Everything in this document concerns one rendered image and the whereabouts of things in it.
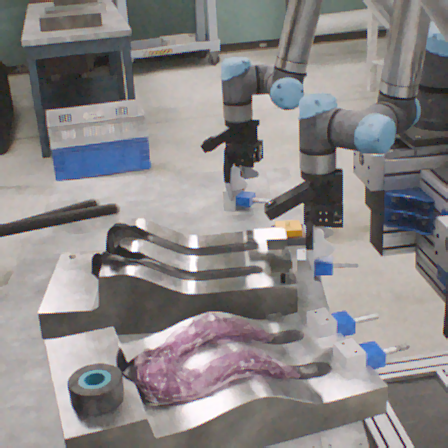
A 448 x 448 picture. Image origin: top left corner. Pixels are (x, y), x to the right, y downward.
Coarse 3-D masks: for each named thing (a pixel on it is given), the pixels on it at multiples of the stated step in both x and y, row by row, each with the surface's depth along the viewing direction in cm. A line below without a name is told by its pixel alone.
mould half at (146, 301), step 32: (128, 224) 158; (64, 256) 162; (160, 256) 148; (192, 256) 153; (224, 256) 152; (256, 256) 150; (288, 256) 150; (64, 288) 149; (96, 288) 148; (128, 288) 139; (160, 288) 139; (192, 288) 141; (224, 288) 140; (256, 288) 139; (288, 288) 139; (64, 320) 141; (96, 320) 141; (128, 320) 141; (160, 320) 142
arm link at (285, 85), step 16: (304, 0) 160; (320, 0) 161; (288, 16) 163; (304, 16) 161; (288, 32) 164; (304, 32) 163; (288, 48) 164; (304, 48) 164; (288, 64) 166; (304, 64) 166; (272, 80) 169; (288, 80) 165; (272, 96) 167; (288, 96) 166; (304, 96) 167
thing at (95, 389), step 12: (84, 372) 107; (96, 372) 107; (108, 372) 107; (120, 372) 107; (72, 384) 105; (84, 384) 105; (96, 384) 108; (108, 384) 104; (120, 384) 105; (72, 396) 104; (84, 396) 102; (96, 396) 102; (108, 396) 103; (120, 396) 105; (84, 408) 103; (96, 408) 103; (108, 408) 104
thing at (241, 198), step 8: (224, 192) 194; (240, 192) 196; (248, 192) 195; (224, 200) 195; (240, 200) 193; (248, 200) 192; (256, 200) 193; (264, 200) 192; (224, 208) 196; (232, 208) 195
